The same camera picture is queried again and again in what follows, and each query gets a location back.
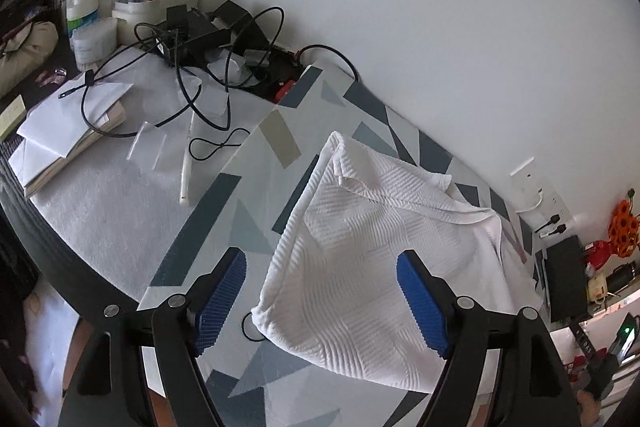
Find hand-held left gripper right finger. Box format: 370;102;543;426
396;249;583;427

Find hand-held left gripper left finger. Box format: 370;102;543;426
57;247;248;427

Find white textured shirt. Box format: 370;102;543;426
250;131;544;394

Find person's right hand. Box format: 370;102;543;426
576;389;609;427

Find geometric patterned mat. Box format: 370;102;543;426
137;64;551;427

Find cream jar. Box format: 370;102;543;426
586;274;609;303

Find black thermos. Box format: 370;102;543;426
605;264;636;293

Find black box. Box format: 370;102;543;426
542;234;590;323

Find red bag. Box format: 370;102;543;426
585;241;614;273

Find white plastic rod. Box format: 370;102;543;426
180;112;197;206

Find white table cloth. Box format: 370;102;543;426
7;52;281;308

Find orange artificial flowers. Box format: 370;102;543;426
607;188;640;254

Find clear plastic piece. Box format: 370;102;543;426
129;122;169;170

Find black desk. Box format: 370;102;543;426
0;152;142;324

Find tan notebook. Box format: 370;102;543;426
22;99;128;200

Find black power strip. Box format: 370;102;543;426
240;46;312;104

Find white folded paper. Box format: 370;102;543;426
15;72;136;158

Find black power adapter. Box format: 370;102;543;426
164;4;222;64

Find pale yellow box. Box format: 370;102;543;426
0;96;27;140

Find pink hair clip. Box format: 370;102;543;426
37;68;69;87

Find black stand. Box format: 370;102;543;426
212;0;274;54

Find white jar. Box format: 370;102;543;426
72;18;119;68

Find beige cloth bag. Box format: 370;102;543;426
0;21;60;96

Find white bottle green label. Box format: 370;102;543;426
65;0;101;38

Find thin looped black cable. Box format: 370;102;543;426
189;127;251;163

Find white cable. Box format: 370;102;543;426
515;189;546;214

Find white wall panel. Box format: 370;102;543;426
510;157;572;236

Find long black cable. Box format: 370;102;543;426
59;6;287;140

